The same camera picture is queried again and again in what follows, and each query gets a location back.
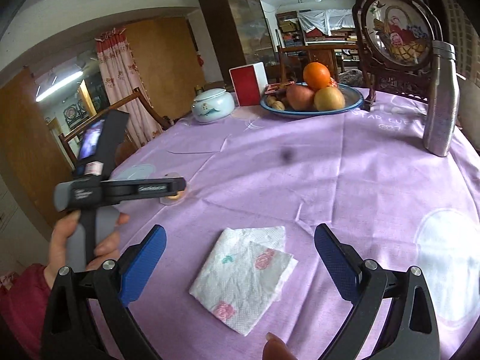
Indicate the small yellow pastry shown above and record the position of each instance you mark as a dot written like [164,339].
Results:
[172,200]

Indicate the person's left hand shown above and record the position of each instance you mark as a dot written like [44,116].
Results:
[83,241]

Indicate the red apple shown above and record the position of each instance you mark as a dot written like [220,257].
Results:
[300,97]

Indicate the pink floral curtain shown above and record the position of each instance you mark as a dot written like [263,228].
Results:
[120,77]

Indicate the dark wooden display cabinet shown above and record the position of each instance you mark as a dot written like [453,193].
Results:
[239,33]

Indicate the person's right hand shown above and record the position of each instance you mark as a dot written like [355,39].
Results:
[276,349]

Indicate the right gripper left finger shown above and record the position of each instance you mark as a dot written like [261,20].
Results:
[119,283]

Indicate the purple tablecloth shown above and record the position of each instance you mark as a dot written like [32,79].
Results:
[365,174]

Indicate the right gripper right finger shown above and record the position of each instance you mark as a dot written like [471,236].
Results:
[357,284]

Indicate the round embroidered screen ornament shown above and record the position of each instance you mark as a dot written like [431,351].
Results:
[394,41]

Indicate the white ceramic lidded jar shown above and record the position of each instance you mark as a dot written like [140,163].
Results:
[212,105]

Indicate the blue fruit plate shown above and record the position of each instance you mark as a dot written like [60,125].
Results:
[275,102]

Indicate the orange fruit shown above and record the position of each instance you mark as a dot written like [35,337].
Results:
[316,75]

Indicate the white floral napkin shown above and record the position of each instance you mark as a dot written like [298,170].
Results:
[243,275]

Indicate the silver metal bottle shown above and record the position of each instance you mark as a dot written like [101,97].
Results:
[443,100]

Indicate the red white box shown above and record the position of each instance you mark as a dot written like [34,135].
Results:
[249,83]

